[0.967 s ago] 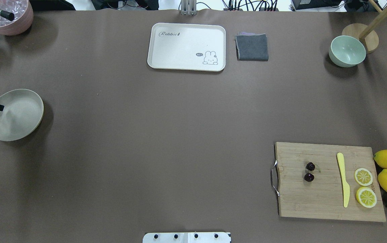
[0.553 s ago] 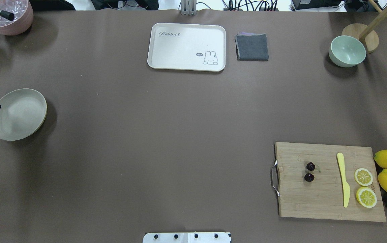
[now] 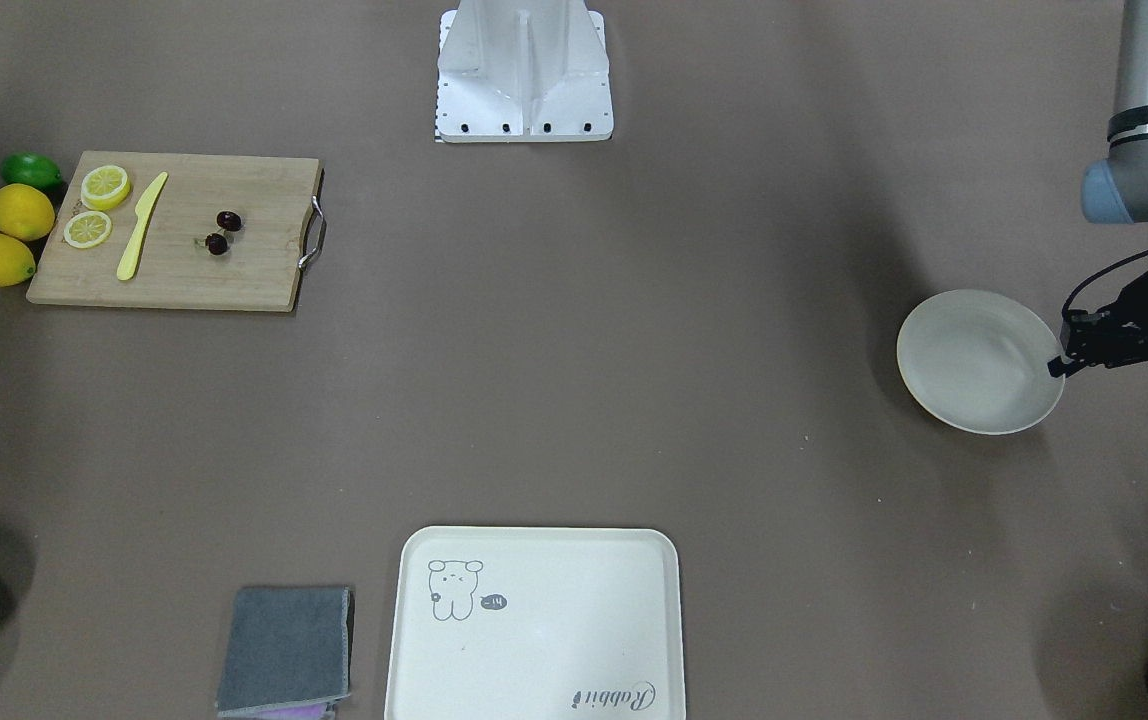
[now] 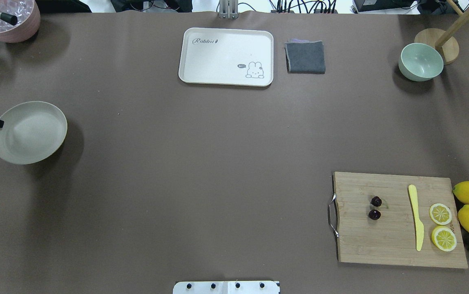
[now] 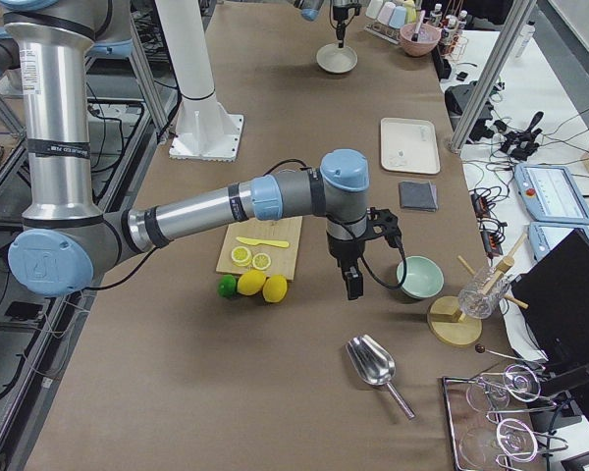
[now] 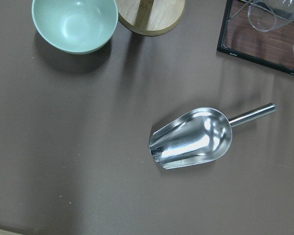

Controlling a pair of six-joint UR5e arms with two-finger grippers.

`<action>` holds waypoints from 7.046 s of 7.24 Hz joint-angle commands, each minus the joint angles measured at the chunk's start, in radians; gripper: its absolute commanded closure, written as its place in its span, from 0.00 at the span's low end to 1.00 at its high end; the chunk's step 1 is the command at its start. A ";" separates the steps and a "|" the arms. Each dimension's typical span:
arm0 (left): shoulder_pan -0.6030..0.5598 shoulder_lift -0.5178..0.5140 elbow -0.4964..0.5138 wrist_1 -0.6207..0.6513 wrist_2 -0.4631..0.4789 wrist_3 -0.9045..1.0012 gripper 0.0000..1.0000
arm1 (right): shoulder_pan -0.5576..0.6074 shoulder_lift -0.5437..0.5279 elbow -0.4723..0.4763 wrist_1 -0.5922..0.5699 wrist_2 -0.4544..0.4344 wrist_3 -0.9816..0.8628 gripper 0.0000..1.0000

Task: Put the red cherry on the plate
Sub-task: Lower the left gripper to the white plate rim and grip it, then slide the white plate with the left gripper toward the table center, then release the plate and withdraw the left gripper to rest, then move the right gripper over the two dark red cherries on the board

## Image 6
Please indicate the black framed wooden tray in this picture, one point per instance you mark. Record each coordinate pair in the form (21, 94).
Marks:
(273, 49)

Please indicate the stainless steel scoop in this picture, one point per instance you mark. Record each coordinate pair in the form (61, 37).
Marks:
(199, 136)

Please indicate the wooden cup rack stand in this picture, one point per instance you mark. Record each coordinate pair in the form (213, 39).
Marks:
(150, 17)

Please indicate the mint green bowl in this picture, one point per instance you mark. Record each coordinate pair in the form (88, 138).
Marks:
(75, 26)

